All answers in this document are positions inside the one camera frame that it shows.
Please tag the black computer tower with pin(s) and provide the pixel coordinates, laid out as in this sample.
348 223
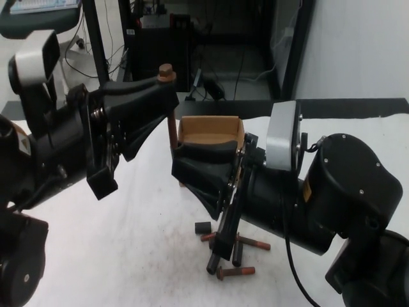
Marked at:
159 48

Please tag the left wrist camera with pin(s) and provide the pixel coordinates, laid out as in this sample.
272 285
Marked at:
32 57

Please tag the black power adapter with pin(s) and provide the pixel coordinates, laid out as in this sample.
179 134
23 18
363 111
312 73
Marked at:
214 88

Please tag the small cardboard box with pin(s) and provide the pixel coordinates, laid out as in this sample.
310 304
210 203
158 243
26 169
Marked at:
207 128

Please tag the dark office chair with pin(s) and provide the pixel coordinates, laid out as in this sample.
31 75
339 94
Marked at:
38 22

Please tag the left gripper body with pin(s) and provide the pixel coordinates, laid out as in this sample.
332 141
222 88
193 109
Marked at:
96 144

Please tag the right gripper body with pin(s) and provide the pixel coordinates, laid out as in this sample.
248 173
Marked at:
244 179

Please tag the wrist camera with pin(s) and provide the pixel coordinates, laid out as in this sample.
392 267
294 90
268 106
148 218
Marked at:
32 57
282 134

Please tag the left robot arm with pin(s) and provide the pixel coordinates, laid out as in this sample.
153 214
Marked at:
19 256

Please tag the rusty brown hex bolt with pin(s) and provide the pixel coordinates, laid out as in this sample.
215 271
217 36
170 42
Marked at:
236 272
255 244
166 72
207 237

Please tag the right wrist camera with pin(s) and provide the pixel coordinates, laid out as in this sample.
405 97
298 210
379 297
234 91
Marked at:
282 134

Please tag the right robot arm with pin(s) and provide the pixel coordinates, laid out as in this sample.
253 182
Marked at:
351 179

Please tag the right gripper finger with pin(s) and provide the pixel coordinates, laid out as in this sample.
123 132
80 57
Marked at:
207 153
204 182

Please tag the black metal post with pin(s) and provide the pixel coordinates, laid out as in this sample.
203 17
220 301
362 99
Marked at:
96 41

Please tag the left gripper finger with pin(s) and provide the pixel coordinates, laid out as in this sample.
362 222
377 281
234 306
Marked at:
140 112
134 85

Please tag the short black sleeve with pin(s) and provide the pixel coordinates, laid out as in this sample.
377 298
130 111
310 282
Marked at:
202 227

